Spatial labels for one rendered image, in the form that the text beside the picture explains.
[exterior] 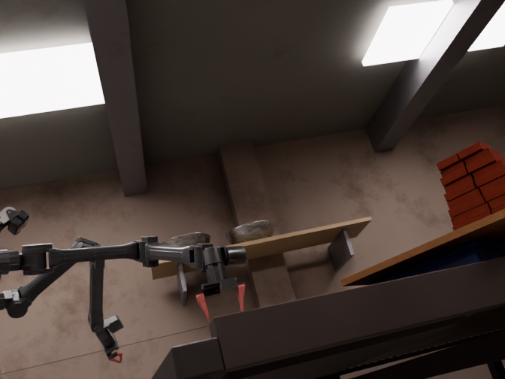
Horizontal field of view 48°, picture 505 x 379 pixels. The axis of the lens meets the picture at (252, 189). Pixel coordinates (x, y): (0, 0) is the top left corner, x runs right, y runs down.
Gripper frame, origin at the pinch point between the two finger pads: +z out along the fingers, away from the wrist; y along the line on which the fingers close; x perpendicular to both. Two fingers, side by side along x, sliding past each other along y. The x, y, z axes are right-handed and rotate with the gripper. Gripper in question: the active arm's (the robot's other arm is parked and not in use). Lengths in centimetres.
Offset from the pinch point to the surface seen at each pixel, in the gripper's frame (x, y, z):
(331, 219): -304, -135, -124
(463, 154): 22, -75, -25
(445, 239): 42, -50, 3
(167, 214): -297, 7, -156
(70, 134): -219, 68, -203
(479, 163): 26, -76, -20
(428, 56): -169, -202, -188
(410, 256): 34, -44, 3
